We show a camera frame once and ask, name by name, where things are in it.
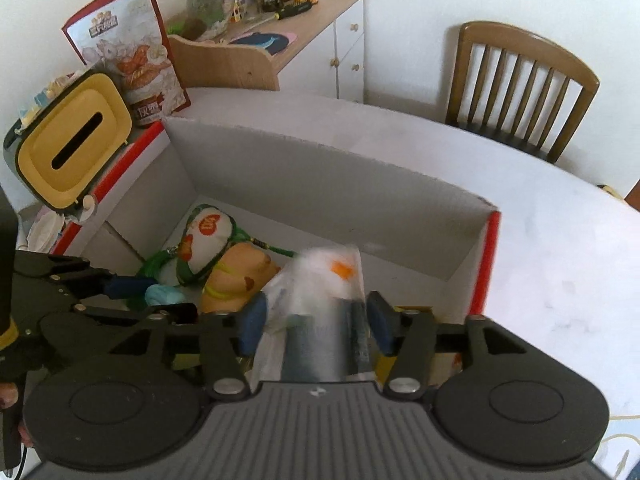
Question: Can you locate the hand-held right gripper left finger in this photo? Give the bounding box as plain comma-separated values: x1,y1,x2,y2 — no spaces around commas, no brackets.
107,291,271,401

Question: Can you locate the person's left hand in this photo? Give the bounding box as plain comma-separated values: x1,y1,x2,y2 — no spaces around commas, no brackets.
0,382,31,448

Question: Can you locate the red cardboard box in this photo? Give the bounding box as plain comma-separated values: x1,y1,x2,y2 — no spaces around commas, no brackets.
50,117,501,391

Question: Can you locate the pastel coloured packet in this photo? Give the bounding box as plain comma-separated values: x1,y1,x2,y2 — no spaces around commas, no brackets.
17,71,86,133

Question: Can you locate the yellow lidded tissue box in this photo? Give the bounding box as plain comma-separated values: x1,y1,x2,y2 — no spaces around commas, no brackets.
2,71,133,213

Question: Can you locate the wooden side cabinet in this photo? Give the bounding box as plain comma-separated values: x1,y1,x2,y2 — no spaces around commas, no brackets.
167,0,366,103

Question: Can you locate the brown wooden chair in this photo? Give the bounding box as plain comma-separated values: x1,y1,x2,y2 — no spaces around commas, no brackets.
445,21,601,164

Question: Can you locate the black handled screwdriver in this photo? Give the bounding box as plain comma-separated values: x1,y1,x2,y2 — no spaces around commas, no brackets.
272,1,316,21

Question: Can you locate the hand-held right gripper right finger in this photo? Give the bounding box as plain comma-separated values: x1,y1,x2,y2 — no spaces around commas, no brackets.
366,290,533,401

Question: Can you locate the tan dog plush toy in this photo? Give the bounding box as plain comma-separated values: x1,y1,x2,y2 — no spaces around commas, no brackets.
200,242,282,316

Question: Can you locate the blue whale mouse pad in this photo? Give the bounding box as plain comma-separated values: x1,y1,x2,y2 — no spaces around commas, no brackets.
227,31,298,54

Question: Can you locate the tissue pack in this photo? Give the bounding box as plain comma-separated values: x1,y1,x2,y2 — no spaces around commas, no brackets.
252,245,376,383

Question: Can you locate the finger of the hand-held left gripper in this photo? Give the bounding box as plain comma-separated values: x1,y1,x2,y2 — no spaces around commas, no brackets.
75,304,198,326
50,255,151,306

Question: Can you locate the red and white snack bag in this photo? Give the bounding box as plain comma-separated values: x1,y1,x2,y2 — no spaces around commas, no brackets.
62,0,192,128

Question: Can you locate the floral sachet with green tassel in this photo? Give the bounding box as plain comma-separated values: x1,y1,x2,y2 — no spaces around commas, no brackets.
140,204,301,288

